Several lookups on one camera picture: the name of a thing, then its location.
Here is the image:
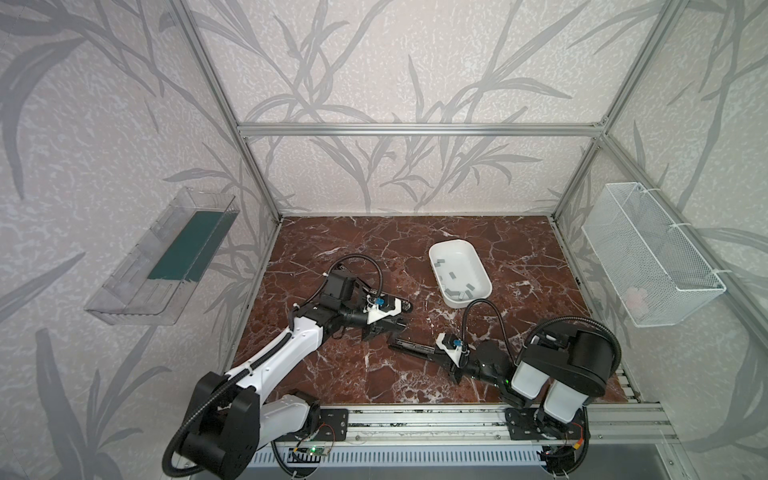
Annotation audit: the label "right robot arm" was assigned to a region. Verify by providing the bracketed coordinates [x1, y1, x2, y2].
[435, 316, 622, 425]

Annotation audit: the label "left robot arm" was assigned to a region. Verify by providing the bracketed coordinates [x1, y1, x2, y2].
[161, 270, 412, 479]

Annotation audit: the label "staple strips in tray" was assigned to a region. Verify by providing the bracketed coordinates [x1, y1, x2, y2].
[435, 259, 479, 301]

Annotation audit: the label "white plastic tray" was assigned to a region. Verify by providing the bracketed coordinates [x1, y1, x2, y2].
[428, 239, 493, 309]

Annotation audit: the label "green circuit board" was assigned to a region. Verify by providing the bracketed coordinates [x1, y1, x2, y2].
[291, 445, 333, 462]

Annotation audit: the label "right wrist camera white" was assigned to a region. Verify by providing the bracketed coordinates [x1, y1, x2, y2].
[436, 333, 467, 368]

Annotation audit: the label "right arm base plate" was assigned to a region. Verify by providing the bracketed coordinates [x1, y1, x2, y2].
[504, 408, 589, 443]

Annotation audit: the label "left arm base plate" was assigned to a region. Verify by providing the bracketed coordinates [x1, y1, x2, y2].
[290, 408, 350, 442]

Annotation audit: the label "aluminium front rail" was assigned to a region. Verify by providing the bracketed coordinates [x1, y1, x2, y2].
[173, 403, 679, 449]

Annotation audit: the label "white wire mesh basket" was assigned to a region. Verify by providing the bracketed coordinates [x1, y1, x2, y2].
[582, 182, 727, 328]

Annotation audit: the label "clear plastic wall bin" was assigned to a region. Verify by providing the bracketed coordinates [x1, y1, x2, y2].
[85, 187, 240, 326]

